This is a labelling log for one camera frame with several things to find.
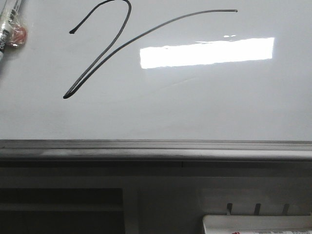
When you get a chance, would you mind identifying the white box lower right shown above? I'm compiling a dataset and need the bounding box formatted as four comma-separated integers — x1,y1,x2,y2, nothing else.
202,215,312,234

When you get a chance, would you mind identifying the red round object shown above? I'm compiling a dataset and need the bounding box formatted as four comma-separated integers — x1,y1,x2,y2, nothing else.
6,24,27,48

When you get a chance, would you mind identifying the grey aluminium whiteboard frame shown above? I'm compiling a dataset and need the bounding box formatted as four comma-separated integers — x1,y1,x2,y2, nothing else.
0,139,312,162

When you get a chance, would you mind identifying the white glossy whiteboard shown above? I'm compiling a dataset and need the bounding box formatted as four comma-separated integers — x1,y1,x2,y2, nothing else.
0,0,312,141

